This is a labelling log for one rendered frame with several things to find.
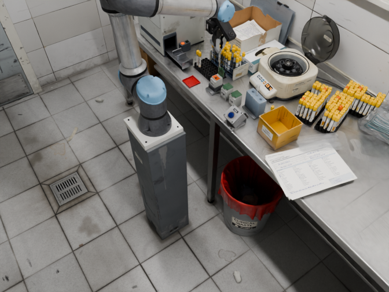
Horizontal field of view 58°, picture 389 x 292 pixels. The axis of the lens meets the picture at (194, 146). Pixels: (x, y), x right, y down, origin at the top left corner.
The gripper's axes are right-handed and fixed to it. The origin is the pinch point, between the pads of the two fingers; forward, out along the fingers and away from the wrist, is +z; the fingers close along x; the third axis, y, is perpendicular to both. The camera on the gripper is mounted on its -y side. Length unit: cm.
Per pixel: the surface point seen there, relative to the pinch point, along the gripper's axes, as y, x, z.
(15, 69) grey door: 159, 78, 77
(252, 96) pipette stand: -27.4, 2.5, 7.7
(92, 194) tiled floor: 36, 76, 105
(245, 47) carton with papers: 3.0, -19.3, 7.8
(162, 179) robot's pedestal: -20, 49, 42
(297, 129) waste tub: -52, -1, 10
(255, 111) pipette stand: -31.4, 3.0, 13.7
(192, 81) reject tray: 6.4, 11.9, 17.3
